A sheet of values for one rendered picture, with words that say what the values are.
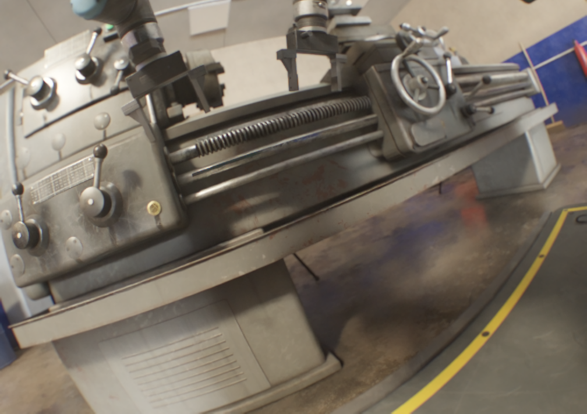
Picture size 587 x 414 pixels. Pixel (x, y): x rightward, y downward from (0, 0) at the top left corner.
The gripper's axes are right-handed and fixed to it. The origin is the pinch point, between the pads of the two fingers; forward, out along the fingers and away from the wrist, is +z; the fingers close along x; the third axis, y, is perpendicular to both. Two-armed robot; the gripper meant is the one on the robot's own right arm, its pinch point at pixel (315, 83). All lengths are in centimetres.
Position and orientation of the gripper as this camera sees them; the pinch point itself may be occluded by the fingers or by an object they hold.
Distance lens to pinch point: 70.6
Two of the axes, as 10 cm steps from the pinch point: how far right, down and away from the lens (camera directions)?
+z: 0.7, 9.6, 2.9
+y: 5.1, 2.2, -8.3
